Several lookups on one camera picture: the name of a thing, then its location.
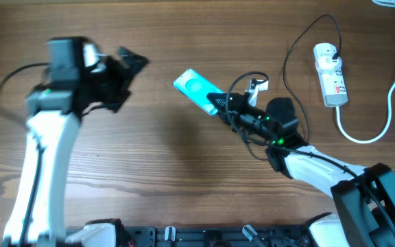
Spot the white power strip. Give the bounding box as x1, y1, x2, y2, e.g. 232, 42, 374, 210
313, 43, 348, 108

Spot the white charger plug adapter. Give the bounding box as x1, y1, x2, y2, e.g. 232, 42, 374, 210
315, 56, 342, 74

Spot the blue Galaxy smartphone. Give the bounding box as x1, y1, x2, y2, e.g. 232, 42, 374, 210
173, 69, 224, 116

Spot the black USB charging cable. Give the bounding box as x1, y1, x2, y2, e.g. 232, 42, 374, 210
245, 14, 343, 162

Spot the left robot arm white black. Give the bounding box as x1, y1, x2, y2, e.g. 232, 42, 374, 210
2, 36, 149, 246

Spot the white power strip cord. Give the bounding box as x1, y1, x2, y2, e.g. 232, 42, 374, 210
335, 0, 395, 145

